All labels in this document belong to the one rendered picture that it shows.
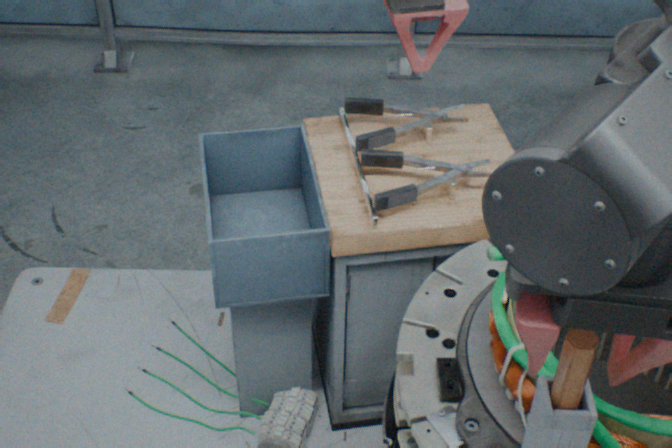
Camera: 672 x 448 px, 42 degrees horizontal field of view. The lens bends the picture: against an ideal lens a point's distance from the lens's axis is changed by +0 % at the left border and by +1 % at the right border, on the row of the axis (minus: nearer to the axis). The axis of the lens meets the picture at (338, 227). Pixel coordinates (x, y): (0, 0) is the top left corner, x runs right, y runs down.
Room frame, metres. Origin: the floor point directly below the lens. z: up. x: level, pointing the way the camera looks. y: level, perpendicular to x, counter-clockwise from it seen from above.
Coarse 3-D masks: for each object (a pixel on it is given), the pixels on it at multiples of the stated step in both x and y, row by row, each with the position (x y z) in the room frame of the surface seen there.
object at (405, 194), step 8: (408, 184) 0.62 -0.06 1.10; (384, 192) 0.61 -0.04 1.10; (392, 192) 0.61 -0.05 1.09; (400, 192) 0.61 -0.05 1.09; (408, 192) 0.61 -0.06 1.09; (416, 192) 0.61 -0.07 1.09; (376, 200) 0.60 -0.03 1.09; (384, 200) 0.60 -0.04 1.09; (392, 200) 0.60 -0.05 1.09; (400, 200) 0.61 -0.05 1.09; (408, 200) 0.61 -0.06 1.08; (376, 208) 0.60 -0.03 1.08; (384, 208) 0.60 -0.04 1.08
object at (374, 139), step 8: (384, 128) 0.71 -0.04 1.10; (392, 128) 0.71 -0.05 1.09; (360, 136) 0.69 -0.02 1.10; (368, 136) 0.69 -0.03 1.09; (376, 136) 0.69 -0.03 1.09; (384, 136) 0.70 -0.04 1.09; (392, 136) 0.70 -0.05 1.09; (360, 144) 0.69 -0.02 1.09; (368, 144) 0.69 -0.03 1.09; (376, 144) 0.69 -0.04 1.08; (384, 144) 0.70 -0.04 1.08
